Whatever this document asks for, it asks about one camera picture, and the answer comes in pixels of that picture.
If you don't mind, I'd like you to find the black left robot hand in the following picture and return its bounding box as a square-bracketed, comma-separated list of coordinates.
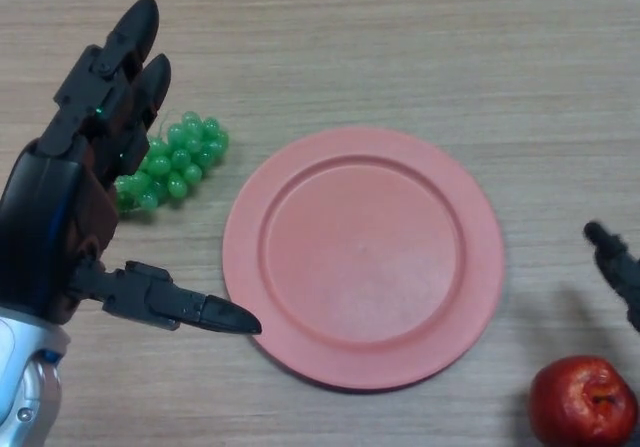
[0, 0, 264, 337]

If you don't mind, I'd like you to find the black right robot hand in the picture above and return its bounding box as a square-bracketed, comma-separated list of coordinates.
[583, 220, 640, 333]

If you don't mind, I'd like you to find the red apple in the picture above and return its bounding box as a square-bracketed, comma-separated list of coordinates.
[528, 355, 639, 447]

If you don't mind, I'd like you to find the pink round plate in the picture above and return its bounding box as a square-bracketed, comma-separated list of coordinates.
[222, 126, 505, 393]

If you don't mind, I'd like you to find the green grape bunch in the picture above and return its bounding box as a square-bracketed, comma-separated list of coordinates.
[113, 110, 230, 219]

